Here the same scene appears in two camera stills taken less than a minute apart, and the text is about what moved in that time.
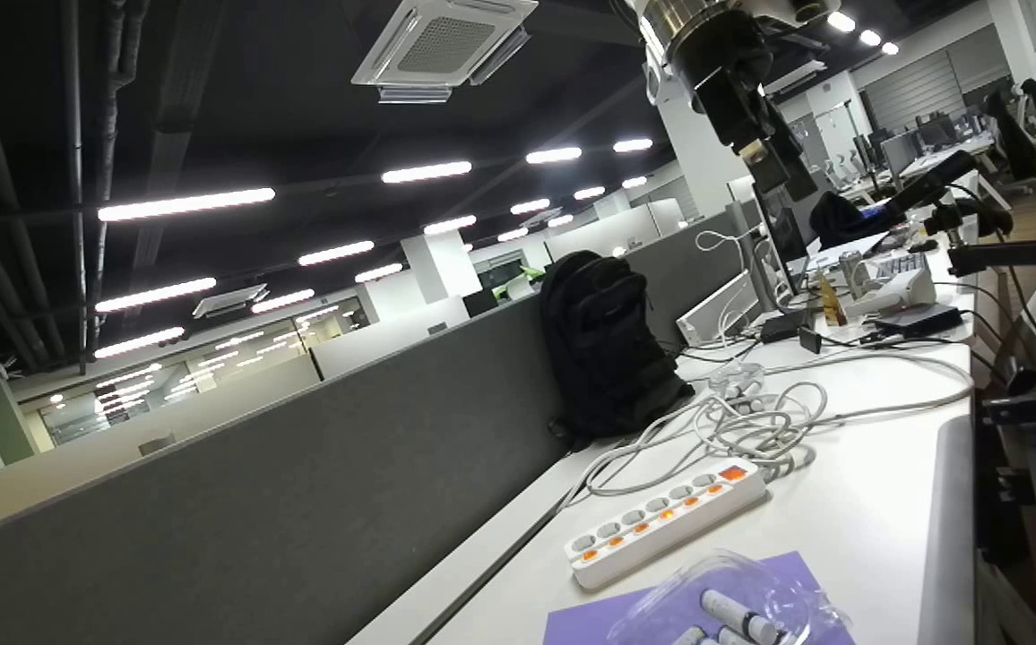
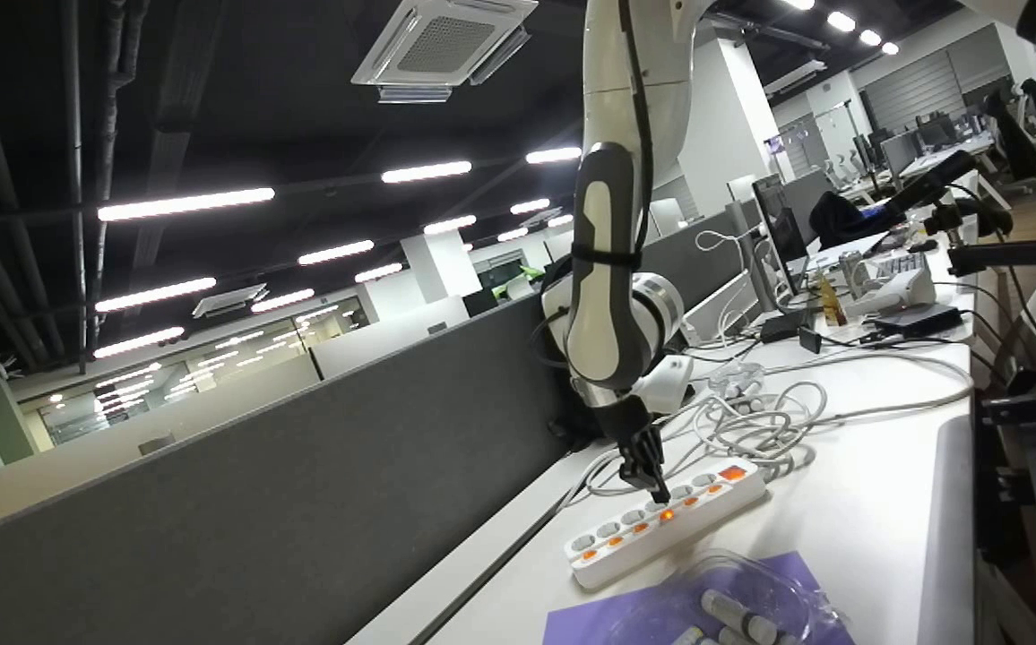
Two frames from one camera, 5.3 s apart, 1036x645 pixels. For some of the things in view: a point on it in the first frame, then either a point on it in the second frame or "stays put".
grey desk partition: x=313 y=513 stays put
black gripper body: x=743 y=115 to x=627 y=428
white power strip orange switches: x=666 y=521 stays put
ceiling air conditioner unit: x=440 y=48 stays put
